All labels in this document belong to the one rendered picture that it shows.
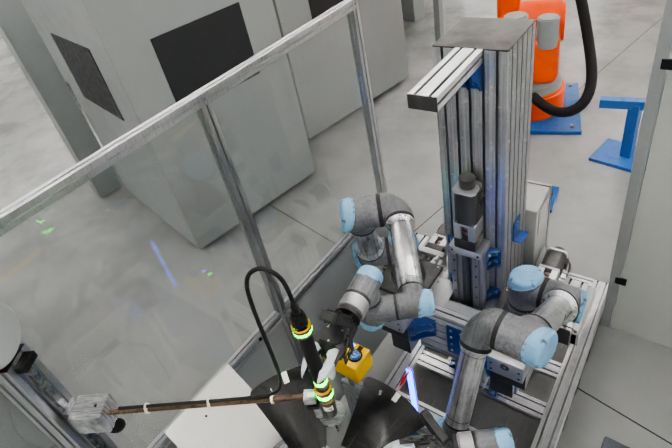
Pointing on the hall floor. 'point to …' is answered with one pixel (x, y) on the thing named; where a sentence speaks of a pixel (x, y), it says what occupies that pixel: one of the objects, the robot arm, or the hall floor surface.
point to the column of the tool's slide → (33, 406)
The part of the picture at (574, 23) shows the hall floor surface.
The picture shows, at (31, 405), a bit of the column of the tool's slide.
